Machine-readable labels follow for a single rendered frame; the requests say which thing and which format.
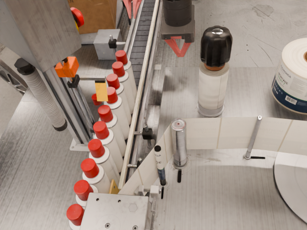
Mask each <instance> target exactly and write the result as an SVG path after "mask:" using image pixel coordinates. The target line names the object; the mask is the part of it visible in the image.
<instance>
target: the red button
mask: <svg viewBox="0 0 307 230"><path fill-rule="evenodd" d="M70 9H71V12H72V14H73V17H74V20H75V22H76V24H77V26H78V27H81V26H83V25H84V17H83V15H82V13H81V12H80V11H79V10H78V9H76V8H74V7H71V8H70Z"/></svg>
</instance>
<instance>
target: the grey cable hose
mask: <svg viewBox="0 0 307 230"><path fill-rule="evenodd" d="M14 66H15V67H16V68H17V71H18V73H20V74H21V76H22V77H23V79H24V80H25V82H26V84H27V85H28V87H29V88H30V90H31V91H32V93H33V94H34V96H35V98H36V99H37V101H38V102H39V104H40V106H41V107H42V109H43V110H44V112H45V113H46V115H47V117H48V118H49V120H50V121H51V123H52V126H53V127H54V129H55V130H57V131H63V130H65V129H66V128H67V126H68V124H67V121H66V119H65V118H64V117H63V115H62V113H61V112H60V110H59V108H58V106H57V105H56V103H55V101H54V99H53V97H52V96H51V94H50V92H49V90H48V89H47V87H46V85H45V83H44V81H43V80H42V78H41V76H40V74H39V72H38V71H37V69H36V67H34V66H33V65H31V64H30V63H29V62H27V61H26V60H24V59H23V58H19V59H17V61H16V62H15V64H14Z"/></svg>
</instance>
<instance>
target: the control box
mask: <svg viewBox="0 0 307 230"><path fill-rule="evenodd" d="M81 42H82V40H81V37H80V34H79V29H78V26H77V24H76V22H75V20H74V17H73V14H72V12H71V9H70V6H69V3H68V1H67V0H0V43H2V44H3V45H5V46H6V47H7V48H9V49H10V50H12V51H13V52H14V53H16V54H17V55H19V56H20V57H21V58H23V59H24V60H26V61H27V62H29V63H30V64H31V65H33V66H34V67H36V68H37V69H38V70H40V71H41V72H46V71H48V70H49V69H50V68H52V67H53V66H55V65H56V64H58V63H59V62H60V61H62V60H64V59H65V58H66V57H68V56H69V55H71V54H72V53H74V52H75V51H77V50H78V49H80V48H81Z"/></svg>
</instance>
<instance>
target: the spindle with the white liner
mask: <svg viewBox="0 0 307 230"><path fill-rule="evenodd" d="M232 44H233V37H232V35H231V33H230V31H229V29H228V28H226V27H223V26H219V25H216V26H213V27H209V28H207V29H206V30H205V31H204V33H203V36H202V38H201V52H200V58H201V62H200V65H199V86H198V89H199V90H198V103H197V109H198V111H199V112H200V113H201V114H202V115H204V116H207V117H215V116H218V115H220V114H221V113H222V112H223V110H224V103H225V93H226V87H227V81H228V72H229V63H228V61H229V60H230V57H231V50H232Z"/></svg>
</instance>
